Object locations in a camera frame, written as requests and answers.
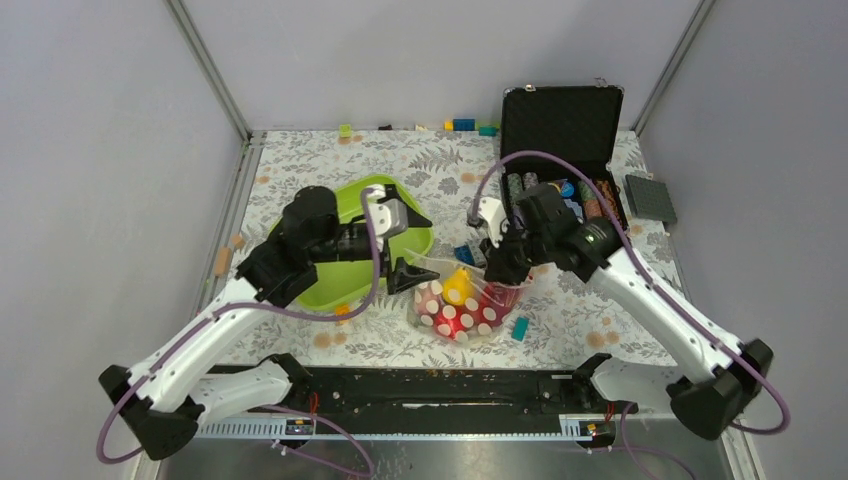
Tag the red toy apple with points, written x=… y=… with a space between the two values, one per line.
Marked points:
x=461 y=324

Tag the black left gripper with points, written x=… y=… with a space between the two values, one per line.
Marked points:
x=405 y=274

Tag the floral table mat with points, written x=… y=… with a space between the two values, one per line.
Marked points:
x=568 y=322

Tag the blue yellow block row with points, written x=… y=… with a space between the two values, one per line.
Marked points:
x=471 y=125

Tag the teal toy block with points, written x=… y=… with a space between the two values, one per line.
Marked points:
x=520 y=328

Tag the grey building baseplate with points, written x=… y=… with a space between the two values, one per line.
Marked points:
x=649 y=199

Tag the clear zip top bag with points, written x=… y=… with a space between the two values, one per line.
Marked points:
x=496 y=301

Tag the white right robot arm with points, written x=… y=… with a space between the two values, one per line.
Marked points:
x=718 y=374

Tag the blue grey toy block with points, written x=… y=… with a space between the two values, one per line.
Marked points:
x=471 y=255

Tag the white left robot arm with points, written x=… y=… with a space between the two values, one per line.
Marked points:
x=166 y=398

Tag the black poker chip case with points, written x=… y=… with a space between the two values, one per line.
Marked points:
x=575 y=123

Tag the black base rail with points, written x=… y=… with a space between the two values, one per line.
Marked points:
x=449 y=401

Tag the yellow toy pear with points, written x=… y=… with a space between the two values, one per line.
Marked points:
x=458 y=287

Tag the green plastic tub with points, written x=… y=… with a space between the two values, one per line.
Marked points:
x=345 y=282

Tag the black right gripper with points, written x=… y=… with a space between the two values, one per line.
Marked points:
x=499 y=268

